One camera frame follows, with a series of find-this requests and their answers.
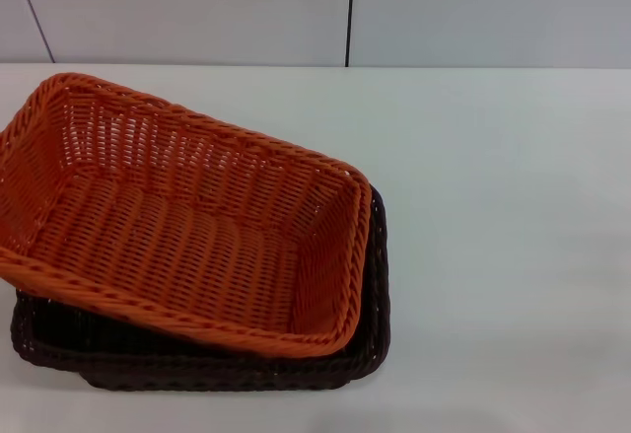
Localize orange woven basket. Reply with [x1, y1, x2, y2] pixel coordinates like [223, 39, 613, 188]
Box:
[0, 72, 372, 360]

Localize dark brown woven basket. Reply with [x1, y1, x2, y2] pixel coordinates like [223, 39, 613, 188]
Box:
[9, 183, 393, 395]

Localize black wall seam strip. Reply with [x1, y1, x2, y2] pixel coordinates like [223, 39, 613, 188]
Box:
[343, 0, 359, 68]

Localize gray wall seam strip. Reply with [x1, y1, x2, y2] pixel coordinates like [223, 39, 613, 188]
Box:
[11, 0, 54, 64]

